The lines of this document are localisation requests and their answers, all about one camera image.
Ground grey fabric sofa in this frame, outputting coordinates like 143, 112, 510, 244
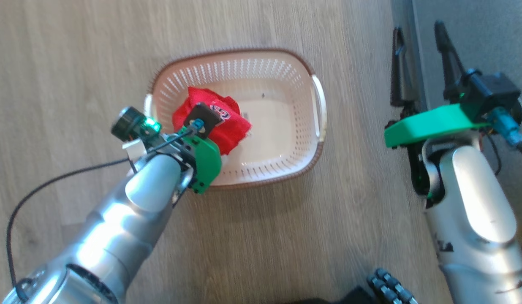
392, 0, 522, 220

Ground red cloth garment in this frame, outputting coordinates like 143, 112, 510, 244
172, 87, 252, 156

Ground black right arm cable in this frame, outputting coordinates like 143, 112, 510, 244
482, 108, 522, 252

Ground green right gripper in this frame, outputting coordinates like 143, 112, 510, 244
384, 20, 492, 149

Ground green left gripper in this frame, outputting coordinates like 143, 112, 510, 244
162, 127, 223, 195

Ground white brown-rimmed laundry basket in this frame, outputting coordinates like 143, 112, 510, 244
144, 48, 328, 190

